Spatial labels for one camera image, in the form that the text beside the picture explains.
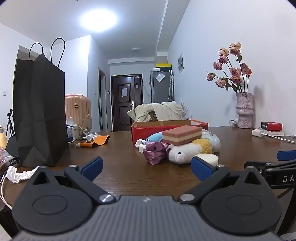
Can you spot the yellow black box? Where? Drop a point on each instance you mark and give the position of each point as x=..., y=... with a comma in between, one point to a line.
x=164, y=65

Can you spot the pink suitcase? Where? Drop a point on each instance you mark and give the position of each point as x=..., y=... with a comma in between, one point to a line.
x=78, y=109

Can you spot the dark brown entrance door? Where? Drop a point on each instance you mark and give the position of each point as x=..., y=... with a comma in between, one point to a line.
x=126, y=113

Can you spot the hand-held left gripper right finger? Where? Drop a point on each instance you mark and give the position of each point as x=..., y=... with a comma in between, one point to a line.
x=200, y=169

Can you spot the yellow bottle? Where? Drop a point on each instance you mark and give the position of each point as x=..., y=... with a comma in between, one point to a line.
x=2, y=138

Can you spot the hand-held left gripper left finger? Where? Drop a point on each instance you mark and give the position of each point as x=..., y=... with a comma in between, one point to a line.
x=92, y=167

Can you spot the small white bottle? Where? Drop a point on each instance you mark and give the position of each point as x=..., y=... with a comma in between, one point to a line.
x=233, y=122

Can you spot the small ceiling lamp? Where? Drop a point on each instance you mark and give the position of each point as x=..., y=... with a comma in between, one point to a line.
x=136, y=49

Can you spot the white cloth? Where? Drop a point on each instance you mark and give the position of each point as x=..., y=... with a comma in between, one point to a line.
x=140, y=142

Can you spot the white flat box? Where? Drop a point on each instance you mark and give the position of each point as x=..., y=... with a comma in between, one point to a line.
x=276, y=133

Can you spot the white round sponge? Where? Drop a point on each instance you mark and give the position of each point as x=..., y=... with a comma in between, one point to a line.
x=209, y=160

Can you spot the round ceiling light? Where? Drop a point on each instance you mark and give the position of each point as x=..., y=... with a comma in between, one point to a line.
x=99, y=19

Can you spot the clear plastic bag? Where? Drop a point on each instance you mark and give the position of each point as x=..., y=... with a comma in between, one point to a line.
x=214, y=142

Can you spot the red cardboard box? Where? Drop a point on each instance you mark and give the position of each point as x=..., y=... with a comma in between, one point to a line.
x=143, y=134

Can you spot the white plastic object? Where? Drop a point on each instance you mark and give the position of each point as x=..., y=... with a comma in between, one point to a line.
x=92, y=136

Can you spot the black paper bag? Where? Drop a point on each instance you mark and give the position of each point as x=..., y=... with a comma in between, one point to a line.
x=39, y=104

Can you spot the white foam block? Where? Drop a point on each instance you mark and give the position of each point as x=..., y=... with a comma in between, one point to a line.
x=143, y=148

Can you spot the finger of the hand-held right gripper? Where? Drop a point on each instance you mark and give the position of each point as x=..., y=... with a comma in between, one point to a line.
x=287, y=155
x=254, y=165

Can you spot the grey fridge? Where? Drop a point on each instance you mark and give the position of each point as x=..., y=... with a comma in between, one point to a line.
x=161, y=91

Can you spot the white hanging umbrella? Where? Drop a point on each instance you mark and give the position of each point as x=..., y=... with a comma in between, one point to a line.
x=171, y=83

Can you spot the black tripod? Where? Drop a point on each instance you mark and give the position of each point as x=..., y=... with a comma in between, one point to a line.
x=10, y=125

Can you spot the clear plastic container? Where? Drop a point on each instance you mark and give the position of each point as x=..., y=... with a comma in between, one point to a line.
x=74, y=133

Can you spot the purple satin ribbon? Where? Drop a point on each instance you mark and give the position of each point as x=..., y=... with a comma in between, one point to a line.
x=153, y=154

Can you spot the beige coat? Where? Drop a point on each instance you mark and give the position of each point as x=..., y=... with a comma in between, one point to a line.
x=171, y=111

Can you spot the paper sheet on fridge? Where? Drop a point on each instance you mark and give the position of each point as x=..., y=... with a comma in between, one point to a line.
x=160, y=77

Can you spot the dried pink roses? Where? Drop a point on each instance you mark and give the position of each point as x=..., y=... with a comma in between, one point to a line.
x=235, y=72

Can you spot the white yellow plush toy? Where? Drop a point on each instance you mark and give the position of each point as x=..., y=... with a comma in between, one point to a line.
x=181, y=155

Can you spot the white framed wall panel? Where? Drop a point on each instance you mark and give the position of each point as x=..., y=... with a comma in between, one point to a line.
x=181, y=62

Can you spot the wooden chair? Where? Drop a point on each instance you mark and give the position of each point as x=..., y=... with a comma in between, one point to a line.
x=153, y=116

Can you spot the pink mottled vase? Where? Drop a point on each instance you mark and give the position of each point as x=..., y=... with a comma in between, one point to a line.
x=244, y=111

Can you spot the crumpled white tissue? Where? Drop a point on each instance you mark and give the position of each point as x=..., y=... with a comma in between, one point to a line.
x=18, y=175

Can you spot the pink brown layered sponge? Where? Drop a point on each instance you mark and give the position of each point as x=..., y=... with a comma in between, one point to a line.
x=180, y=135

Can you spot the paper note on door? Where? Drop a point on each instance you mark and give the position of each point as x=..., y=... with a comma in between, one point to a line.
x=124, y=92

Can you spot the grey interior door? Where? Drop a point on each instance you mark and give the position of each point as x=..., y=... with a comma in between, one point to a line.
x=101, y=102

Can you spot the white charger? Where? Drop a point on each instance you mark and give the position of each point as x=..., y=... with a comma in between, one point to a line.
x=257, y=132

